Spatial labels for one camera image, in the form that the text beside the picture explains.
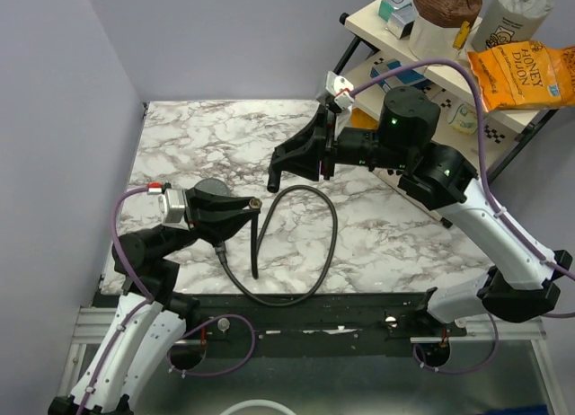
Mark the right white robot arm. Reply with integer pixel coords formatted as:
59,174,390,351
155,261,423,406
267,86,568,336

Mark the grey shower head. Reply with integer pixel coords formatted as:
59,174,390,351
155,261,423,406
192,178,232,254

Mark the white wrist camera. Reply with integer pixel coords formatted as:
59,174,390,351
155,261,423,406
316,71,355,136
146,182,189,230

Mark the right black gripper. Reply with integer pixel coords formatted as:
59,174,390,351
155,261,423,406
271,103,412,183

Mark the grey cylindrical canister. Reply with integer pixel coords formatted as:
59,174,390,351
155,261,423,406
471,0,554,51

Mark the white cup brown lid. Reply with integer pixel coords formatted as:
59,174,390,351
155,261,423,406
409,0,482,60

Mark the black metal shower hose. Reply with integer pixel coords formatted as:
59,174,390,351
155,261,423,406
215,185,339,307

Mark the cream three-tier shelf rack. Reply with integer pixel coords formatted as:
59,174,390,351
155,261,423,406
326,0,575,230

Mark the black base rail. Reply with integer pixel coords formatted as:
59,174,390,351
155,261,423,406
143,291,468,360

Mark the white round rim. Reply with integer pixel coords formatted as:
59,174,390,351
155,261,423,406
221,399,296,415

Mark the silver small box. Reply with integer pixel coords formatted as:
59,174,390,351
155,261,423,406
386,5,416,40

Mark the black T-shaped fitting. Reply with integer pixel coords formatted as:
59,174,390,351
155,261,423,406
267,167,281,194

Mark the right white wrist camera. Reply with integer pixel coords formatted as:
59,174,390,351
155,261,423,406
316,71,355,136

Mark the orange snack bag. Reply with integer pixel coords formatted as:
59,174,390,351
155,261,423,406
351,109,378,130

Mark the orange honey dijon bag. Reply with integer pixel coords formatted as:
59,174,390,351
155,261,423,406
467,40,574,112

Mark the yellow clip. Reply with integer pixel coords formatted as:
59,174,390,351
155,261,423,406
453,21,472,50

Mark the blue box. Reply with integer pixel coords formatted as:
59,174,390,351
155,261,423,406
370,59,431,93

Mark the teal small box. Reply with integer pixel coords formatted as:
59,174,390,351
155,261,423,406
378,0,412,21

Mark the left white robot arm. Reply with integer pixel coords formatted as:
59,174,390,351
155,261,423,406
48,182,261,414

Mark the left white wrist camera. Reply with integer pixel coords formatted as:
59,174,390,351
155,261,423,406
146,182,189,230

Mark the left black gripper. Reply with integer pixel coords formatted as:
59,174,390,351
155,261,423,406
159,187,261,258

